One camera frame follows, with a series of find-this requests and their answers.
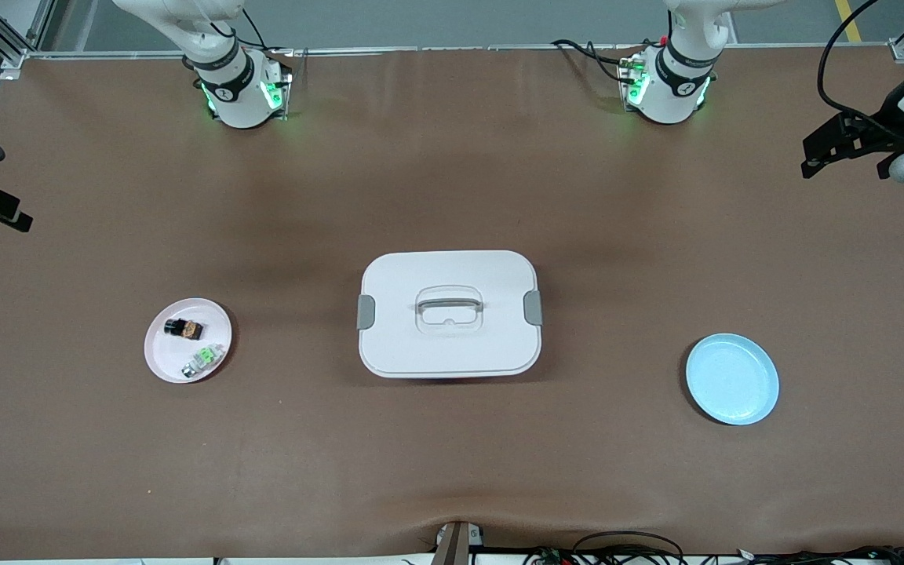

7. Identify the light blue round plate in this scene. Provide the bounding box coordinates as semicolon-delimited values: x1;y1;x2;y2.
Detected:
685;333;780;426

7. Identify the grey box lid handle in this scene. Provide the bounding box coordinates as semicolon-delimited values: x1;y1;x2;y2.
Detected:
416;287;485;334

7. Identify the pink round plate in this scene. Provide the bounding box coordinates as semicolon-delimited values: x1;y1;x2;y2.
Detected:
144;297;233;385

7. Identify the white lidded storage box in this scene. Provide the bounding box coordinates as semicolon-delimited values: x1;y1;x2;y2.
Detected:
356;250;544;380

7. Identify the green push-button switch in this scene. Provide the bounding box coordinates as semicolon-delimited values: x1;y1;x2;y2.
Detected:
181;344;225;380

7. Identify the black base cable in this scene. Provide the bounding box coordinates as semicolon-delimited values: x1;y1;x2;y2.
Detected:
552;39;641;83

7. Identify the metal table edge bracket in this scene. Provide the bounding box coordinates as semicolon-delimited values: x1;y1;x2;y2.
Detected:
430;521;484;565

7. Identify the tangle of black cables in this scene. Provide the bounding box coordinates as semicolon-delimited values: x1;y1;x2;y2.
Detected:
523;531;904;565

